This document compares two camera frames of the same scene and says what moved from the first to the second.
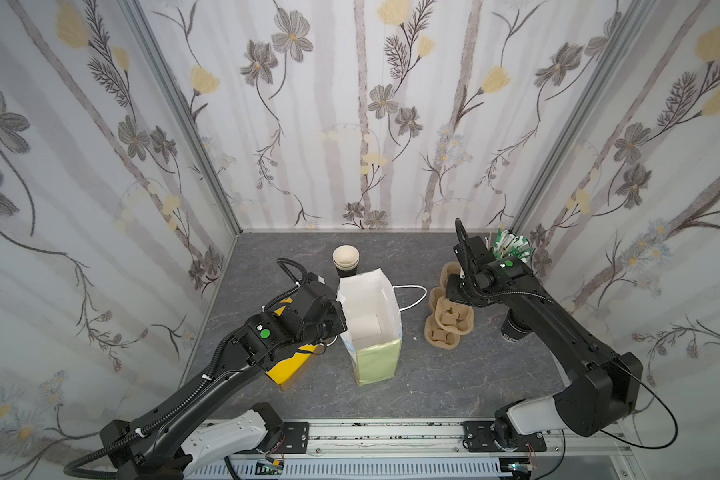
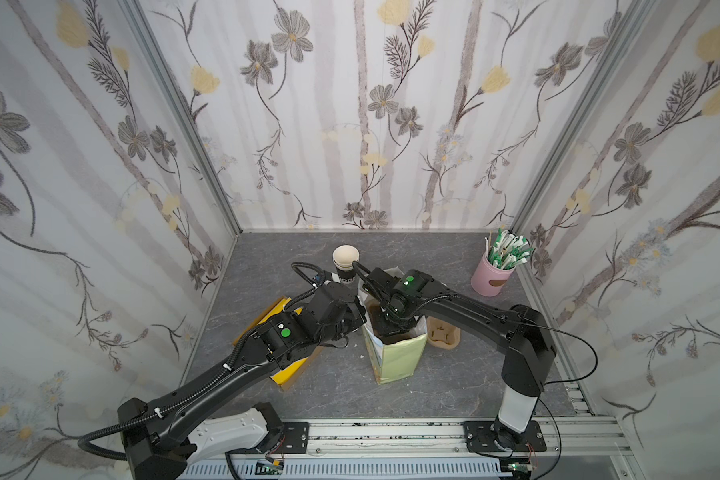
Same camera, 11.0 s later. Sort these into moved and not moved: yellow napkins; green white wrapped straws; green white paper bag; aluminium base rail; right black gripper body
Moved: green white paper bag; right black gripper body
Not moved: aluminium base rail; yellow napkins; green white wrapped straws
